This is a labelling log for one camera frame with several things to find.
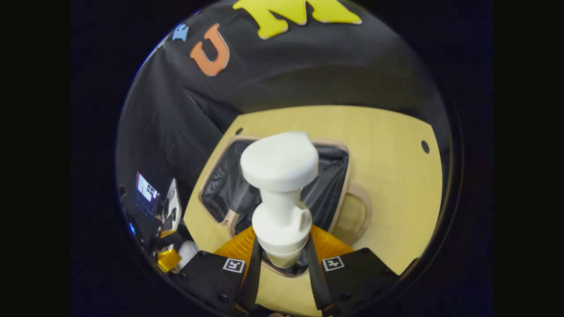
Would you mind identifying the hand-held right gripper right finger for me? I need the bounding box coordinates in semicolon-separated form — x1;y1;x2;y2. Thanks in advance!
305;224;401;317

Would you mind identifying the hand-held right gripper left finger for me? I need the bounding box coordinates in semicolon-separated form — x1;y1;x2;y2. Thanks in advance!
173;226;264;317

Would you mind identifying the white pump bottle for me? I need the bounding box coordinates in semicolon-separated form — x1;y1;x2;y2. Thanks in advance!
240;131;320;270

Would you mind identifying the white ribbed object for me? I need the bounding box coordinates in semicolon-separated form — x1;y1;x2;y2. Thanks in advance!
178;240;200;270

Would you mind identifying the white device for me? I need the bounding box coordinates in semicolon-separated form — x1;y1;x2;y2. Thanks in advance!
161;178;182;234

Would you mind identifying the computer screen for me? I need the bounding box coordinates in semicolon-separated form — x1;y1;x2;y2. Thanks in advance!
134;171;162;219

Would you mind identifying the black backdrop cloth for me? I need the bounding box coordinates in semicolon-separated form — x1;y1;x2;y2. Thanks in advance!
115;0;454;247

